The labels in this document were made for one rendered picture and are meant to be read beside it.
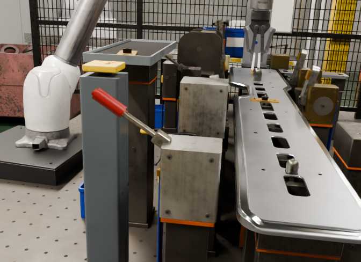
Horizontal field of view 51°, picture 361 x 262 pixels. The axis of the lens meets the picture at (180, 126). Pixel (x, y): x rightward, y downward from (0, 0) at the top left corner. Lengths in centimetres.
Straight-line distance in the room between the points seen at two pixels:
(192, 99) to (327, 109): 56
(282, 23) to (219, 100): 141
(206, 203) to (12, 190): 82
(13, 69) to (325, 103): 337
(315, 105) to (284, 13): 101
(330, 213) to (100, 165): 39
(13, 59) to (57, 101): 273
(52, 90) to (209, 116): 74
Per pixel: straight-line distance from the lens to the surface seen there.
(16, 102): 421
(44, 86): 141
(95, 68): 67
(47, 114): 141
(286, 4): 217
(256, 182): 62
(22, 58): 408
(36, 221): 112
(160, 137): 58
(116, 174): 71
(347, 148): 83
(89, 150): 71
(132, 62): 76
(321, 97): 124
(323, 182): 66
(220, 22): 159
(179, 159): 56
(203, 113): 80
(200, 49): 116
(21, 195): 126
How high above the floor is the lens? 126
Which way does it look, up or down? 17 degrees down
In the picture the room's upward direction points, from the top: 2 degrees clockwise
